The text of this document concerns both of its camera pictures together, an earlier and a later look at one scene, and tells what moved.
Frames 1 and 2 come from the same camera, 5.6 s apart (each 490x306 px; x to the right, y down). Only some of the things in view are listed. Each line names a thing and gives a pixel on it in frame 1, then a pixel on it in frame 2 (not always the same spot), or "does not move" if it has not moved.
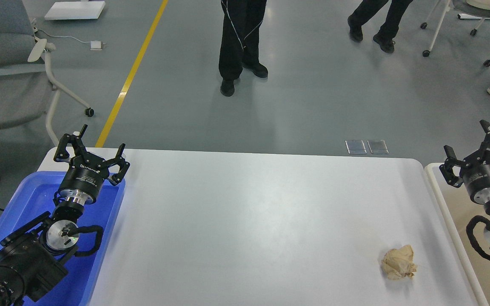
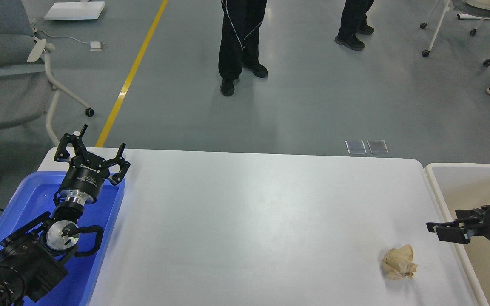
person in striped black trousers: x=239 y=47 does not move
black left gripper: x=86 y=173 does not move
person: x=388 y=32 to x=354 y=20
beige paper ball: x=398 y=264 does not move
